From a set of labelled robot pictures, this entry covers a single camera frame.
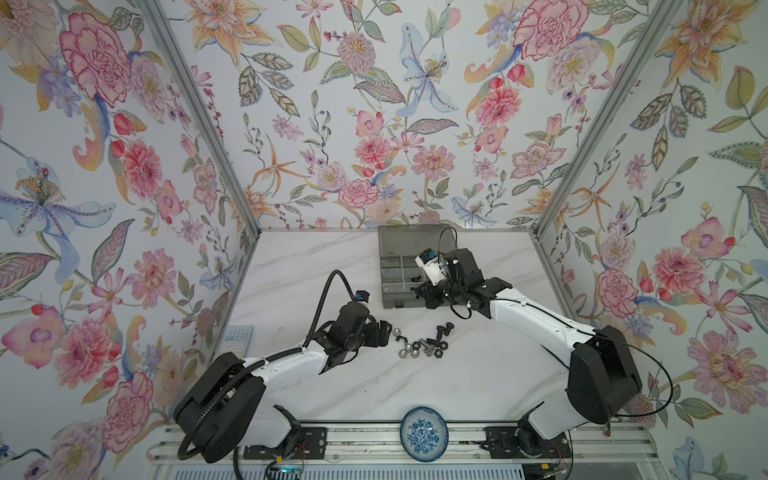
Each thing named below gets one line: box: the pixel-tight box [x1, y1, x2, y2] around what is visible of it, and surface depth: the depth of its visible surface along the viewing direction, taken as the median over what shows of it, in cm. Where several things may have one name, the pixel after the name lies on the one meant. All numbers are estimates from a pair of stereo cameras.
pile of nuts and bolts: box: [395, 335, 449, 359], surface depth 92 cm
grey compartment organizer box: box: [378, 224, 457, 309], surface depth 120 cm
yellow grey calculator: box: [219, 324, 254, 359], surface depth 92 cm
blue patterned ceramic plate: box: [400, 406, 449, 463], surface depth 76 cm
